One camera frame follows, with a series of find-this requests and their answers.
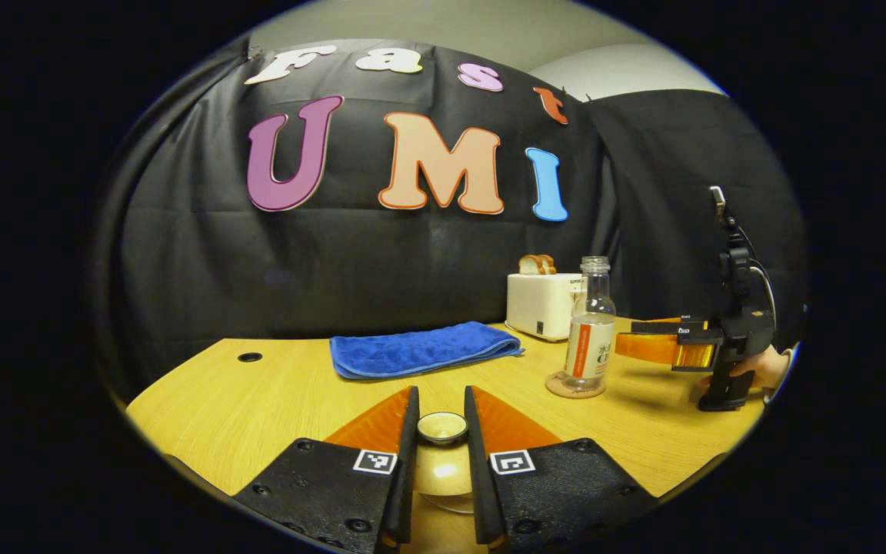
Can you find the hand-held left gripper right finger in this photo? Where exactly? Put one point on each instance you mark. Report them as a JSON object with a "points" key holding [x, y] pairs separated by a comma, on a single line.
{"points": [[551, 492]]}

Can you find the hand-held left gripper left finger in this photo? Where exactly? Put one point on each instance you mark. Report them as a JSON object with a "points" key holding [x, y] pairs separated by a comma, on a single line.
{"points": [[351, 492]]}

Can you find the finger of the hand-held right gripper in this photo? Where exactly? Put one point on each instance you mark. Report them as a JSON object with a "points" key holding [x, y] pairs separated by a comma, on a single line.
{"points": [[666, 326], [658, 350]]}

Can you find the clear glass water bottle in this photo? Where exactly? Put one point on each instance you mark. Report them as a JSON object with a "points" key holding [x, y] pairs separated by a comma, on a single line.
{"points": [[591, 338]]}

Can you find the round wooden coaster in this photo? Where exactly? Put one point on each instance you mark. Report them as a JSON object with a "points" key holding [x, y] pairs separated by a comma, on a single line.
{"points": [[558, 387]]}

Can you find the white toaster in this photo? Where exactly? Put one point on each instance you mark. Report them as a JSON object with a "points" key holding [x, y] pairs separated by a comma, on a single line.
{"points": [[539, 308]]}

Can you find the toast bread slice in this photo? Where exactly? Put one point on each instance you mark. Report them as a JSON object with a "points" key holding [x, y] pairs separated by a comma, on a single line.
{"points": [[529, 265], [548, 265]]}

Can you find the blue folded towel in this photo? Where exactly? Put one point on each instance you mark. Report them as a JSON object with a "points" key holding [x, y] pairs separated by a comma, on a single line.
{"points": [[420, 350]]}

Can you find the black backdrop cloth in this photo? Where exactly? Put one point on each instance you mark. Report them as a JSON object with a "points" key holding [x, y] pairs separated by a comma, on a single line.
{"points": [[181, 254]]}

